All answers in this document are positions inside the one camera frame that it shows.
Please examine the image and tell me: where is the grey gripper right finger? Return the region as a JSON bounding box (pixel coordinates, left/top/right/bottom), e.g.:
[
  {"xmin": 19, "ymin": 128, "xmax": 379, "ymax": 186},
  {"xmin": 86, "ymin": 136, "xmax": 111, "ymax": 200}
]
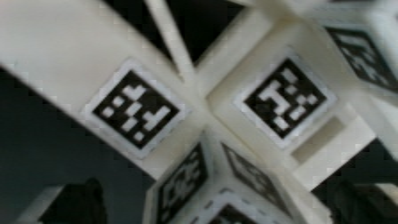
[{"xmin": 312, "ymin": 181, "xmax": 398, "ymax": 224}]

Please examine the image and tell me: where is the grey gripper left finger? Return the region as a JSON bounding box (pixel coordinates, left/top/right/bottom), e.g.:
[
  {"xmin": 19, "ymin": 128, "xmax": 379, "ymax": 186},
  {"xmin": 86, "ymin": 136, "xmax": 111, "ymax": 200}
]
[{"xmin": 13, "ymin": 178, "xmax": 108, "ymax": 224}]

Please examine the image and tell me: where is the white tagged cube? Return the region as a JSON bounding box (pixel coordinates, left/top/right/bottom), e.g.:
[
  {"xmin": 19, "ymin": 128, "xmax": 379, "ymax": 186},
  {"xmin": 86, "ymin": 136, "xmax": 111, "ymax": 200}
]
[{"xmin": 143, "ymin": 130, "xmax": 310, "ymax": 224}]

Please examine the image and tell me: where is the white chair back plate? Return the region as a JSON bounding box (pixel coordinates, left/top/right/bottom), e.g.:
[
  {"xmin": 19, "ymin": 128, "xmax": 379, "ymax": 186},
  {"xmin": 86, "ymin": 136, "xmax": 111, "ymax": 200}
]
[{"xmin": 0, "ymin": 0, "xmax": 398, "ymax": 187}]

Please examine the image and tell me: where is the small tagged cube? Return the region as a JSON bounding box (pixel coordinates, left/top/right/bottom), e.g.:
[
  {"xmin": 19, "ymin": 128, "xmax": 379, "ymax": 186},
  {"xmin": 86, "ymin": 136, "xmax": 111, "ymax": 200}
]
[{"xmin": 308, "ymin": 0, "xmax": 398, "ymax": 95}]

